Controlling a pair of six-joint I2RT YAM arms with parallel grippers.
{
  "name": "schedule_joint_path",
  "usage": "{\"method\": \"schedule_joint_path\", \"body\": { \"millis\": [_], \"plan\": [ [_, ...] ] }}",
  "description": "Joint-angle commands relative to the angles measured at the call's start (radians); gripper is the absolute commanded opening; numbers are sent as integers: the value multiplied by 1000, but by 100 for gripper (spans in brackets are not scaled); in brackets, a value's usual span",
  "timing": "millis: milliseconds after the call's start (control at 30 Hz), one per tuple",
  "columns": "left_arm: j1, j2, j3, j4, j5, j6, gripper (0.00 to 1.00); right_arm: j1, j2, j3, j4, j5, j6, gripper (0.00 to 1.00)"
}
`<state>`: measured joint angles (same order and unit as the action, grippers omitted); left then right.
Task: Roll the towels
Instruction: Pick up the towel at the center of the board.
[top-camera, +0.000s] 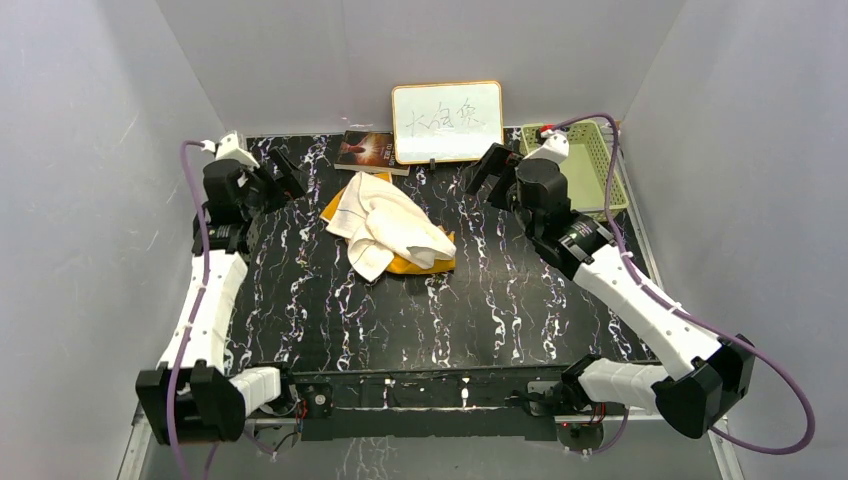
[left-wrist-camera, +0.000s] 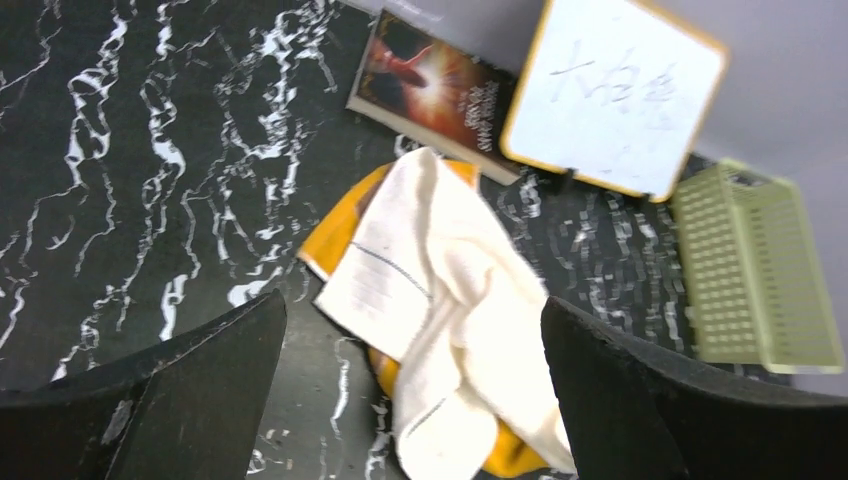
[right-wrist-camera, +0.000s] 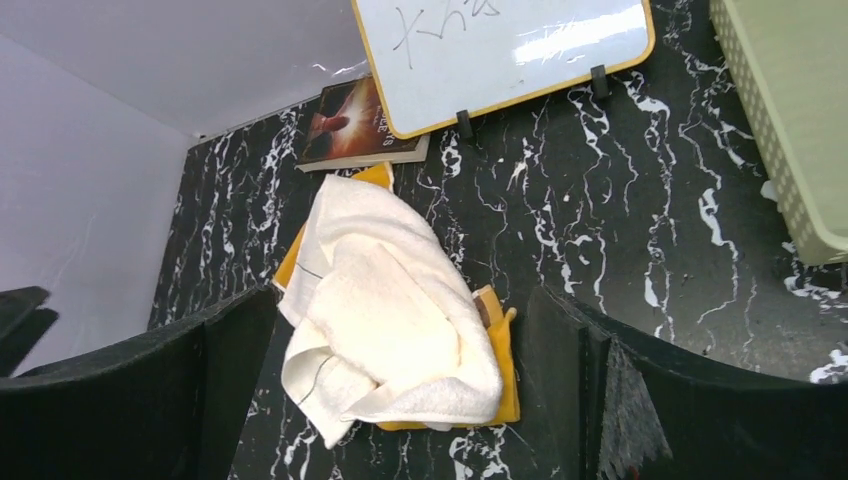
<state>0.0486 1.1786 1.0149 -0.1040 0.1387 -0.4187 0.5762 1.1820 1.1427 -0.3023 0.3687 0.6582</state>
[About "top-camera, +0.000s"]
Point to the green plastic basket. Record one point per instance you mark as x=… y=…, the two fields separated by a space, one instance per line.
x=586 y=168

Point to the dark paperback book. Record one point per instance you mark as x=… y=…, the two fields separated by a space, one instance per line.
x=371 y=152

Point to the black base frame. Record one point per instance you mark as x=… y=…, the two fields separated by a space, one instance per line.
x=505 y=401

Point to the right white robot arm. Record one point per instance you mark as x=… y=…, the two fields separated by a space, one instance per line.
x=699 y=376

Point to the small whiteboard orange frame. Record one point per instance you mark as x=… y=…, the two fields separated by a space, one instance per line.
x=446 y=122

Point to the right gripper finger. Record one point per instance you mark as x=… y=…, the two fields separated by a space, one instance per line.
x=479 y=173
x=501 y=162

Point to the yellow bear towel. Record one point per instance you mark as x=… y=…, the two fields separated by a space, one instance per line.
x=417 y=262

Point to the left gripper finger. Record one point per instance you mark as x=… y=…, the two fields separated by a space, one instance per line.
x=281 y=161
x=292 y=181

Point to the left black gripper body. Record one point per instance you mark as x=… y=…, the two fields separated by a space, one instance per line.
x=263 y=191

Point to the white towel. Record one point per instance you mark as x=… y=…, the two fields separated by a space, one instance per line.
x=384 y=228

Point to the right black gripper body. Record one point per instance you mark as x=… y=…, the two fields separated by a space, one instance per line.
x=516 y=193

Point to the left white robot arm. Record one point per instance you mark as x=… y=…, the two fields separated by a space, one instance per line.
x=187 y=397

